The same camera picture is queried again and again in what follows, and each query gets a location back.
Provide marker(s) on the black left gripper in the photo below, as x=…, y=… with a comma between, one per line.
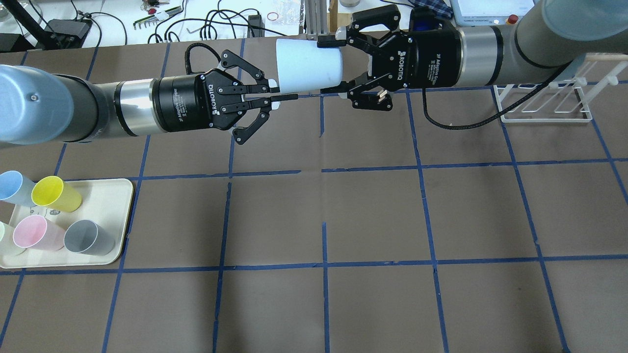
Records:
x=182, y=102

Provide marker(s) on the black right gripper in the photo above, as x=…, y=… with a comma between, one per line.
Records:
x=428, y=60

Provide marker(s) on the light blue plastic cup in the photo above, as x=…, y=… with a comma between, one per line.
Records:
x=302, y=66

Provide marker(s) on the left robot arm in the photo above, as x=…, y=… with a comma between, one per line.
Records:
x=38, y=107

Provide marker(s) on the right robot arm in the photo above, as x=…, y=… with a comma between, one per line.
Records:
x=536, y=49

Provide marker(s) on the grey plastic cup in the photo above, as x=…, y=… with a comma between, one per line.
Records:
x=88, y=237

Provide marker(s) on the yellow plastic cup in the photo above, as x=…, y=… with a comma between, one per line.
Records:
x=54, y=193

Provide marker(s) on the pink plastic cup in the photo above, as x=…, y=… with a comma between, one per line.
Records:
x=35, y=232

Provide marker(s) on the hex key set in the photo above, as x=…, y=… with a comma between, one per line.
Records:
x=157, y=16

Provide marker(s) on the white plastic tray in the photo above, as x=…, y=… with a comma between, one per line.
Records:
x=107, y=202

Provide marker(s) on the black power adapter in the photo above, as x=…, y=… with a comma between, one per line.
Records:
x=68, y=34

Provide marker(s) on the aluminium frame post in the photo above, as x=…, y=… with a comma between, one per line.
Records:
x=320, y=18

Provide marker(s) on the white wire cup rack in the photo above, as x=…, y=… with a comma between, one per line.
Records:
x=568, y=99

